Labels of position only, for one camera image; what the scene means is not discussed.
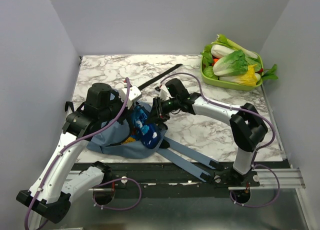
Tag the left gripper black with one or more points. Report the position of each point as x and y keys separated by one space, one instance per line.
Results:
x=127 y=112

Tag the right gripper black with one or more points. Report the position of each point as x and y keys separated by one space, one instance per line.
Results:
x=158 y=112

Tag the blue pencil case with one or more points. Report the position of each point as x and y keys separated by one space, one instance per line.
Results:
x=148 y=133

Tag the blue student backpack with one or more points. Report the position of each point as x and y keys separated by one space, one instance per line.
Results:
x=135 y=145

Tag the orange comic book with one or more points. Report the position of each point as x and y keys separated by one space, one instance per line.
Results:
x=130 y=139

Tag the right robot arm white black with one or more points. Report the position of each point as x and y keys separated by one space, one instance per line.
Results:
x=247 y=126

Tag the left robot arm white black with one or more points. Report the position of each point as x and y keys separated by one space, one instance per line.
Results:
x=62 y=160

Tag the green vegetable tray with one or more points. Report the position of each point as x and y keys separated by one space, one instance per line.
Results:
x=225 y=84

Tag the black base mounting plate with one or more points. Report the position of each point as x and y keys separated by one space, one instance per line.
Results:
x=166 y=180

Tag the white napa cabbage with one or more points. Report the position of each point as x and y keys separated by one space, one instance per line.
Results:
x=220 y=51

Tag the green leafy lettuce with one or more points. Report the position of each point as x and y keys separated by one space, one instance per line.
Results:
x=235 y=64

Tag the bok choy stalk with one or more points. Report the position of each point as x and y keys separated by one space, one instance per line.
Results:
x=224 y=41

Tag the yellow leafy vegetable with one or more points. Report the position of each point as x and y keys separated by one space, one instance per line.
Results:
x=250 y=78

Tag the dark green spinach leaf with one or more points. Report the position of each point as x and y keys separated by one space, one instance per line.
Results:
x=270 y=74

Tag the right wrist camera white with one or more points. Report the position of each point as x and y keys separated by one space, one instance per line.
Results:
x=164 y=93

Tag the aluminium rail frame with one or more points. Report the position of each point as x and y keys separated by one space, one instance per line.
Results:
x=125 y=187

